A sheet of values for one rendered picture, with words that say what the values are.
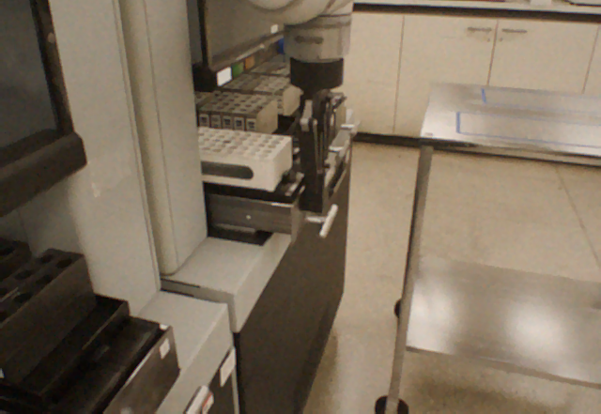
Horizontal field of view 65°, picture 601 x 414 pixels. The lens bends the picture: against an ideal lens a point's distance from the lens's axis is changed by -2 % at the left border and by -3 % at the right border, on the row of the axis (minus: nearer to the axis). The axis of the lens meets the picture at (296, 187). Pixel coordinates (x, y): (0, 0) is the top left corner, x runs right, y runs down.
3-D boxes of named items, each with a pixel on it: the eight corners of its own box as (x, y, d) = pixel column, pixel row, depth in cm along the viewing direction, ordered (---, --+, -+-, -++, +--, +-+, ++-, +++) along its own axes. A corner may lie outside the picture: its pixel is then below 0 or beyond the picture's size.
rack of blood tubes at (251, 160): (102, 175, 79) (96, 140, 76) (137, 153, 87) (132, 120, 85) (272, 199, 71) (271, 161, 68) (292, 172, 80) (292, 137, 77)
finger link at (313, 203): (324, 170, 72) (323, 172, 72) (323, 211, 76) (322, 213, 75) (305, 168, 73) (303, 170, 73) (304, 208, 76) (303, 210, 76)
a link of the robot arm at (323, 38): (273, 15, 60) (274, 63, 63) (344, 18, 58) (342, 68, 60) (294, 8, 68) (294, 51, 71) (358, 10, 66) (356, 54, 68)
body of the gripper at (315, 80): (299, 49, 70) (299, 111, 74) (281, 61, 63) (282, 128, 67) (349, 53, 68) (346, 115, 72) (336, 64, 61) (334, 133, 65)
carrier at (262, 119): (268, 126, 95) (267, 96, 93) (278, 127, 95) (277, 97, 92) (246, 146, 85) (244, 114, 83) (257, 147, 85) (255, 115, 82)
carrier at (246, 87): (254, 101, 111) (253, 75, 108) (262, 102, 110) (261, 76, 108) (233, 116, 101) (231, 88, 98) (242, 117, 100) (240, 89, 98)
